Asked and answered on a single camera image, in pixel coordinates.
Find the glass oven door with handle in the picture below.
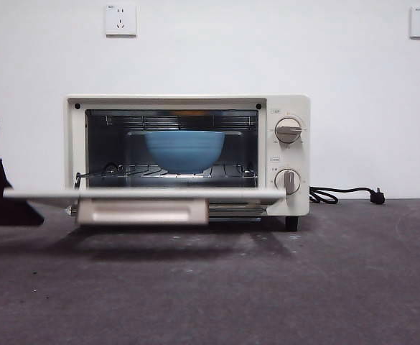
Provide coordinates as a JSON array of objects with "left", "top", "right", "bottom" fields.
[{"left": 3, "top": 188, "right": 289, "bottom": 227}]

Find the blue ribbed bowl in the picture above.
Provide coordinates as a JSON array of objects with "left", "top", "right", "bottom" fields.
[{"left": 144, "top": 131, "right": 225, "bottom": 173}]

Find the small cream oven knob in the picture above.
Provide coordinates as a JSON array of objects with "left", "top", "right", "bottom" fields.
[{"left": 274, "top": 167, "right": 302, "bottom": 196}]

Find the large cream oven knob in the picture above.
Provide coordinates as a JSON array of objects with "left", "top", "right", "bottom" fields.
[{"left": 275, "top": 117, "right": 303, "bottom": 144}]

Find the cream Toshiba toaster oven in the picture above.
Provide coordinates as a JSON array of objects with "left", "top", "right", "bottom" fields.
[{"left": 64, "top": 93, "right": 311, "bottom": 231}]

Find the wire oven rack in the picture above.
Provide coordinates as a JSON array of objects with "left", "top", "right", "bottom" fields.
[{"left": 103, "top": 163, "right": 257, "bottom": 180}]

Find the black power cable with plug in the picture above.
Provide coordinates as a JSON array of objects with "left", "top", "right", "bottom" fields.
[{"left": 309, "top": 185, "right": 386, "bottom": 206}]

